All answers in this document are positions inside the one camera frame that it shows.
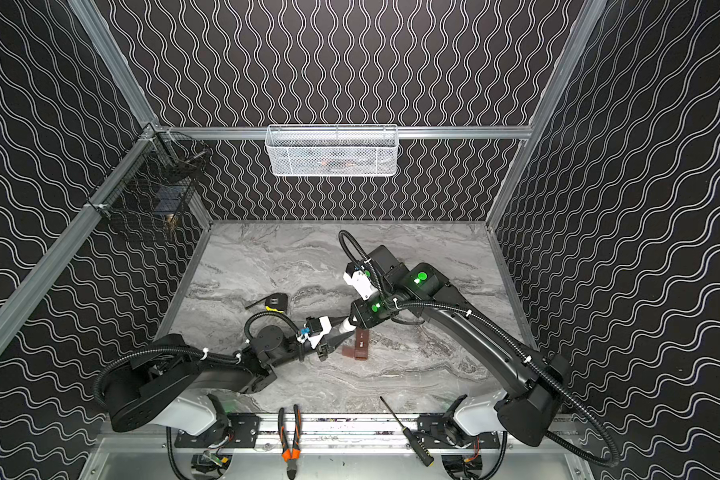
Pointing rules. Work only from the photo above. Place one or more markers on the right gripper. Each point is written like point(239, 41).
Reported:
point(365, 320)

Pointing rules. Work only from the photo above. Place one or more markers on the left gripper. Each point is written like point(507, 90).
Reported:
point(325, 345)

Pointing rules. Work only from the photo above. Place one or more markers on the brown pill organizer box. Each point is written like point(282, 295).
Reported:
point(359, 350)

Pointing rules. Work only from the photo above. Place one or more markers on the white pill bottle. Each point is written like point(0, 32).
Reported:
point(344, 327)

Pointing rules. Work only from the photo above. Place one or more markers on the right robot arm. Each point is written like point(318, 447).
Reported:
point(533, 387)

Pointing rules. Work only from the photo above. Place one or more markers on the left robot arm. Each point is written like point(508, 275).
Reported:
point(168, 382)

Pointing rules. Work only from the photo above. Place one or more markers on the yellow black tape measure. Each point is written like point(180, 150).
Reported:
point(275, 302)

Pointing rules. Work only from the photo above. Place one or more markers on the black screwdriver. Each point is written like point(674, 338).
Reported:
point(416, 444)

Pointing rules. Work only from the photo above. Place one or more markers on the orange handled pliers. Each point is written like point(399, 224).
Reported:
point(290, 448)

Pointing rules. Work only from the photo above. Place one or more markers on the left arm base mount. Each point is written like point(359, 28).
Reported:
point(239, 430)

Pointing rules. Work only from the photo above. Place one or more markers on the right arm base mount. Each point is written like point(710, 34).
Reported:
point(440, 433)

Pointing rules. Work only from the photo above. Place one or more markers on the white wire mesh basket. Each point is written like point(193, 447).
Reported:
point(333, 150)

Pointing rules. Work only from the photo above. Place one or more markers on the black wire basket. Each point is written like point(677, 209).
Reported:
point(151, 202)

